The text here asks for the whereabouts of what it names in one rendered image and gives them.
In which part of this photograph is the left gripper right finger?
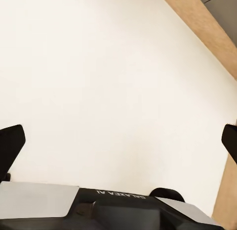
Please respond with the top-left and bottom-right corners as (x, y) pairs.
(221, 124), (237, 164)

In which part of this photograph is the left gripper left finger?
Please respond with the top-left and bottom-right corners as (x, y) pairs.
(0, 124), (26, 183)

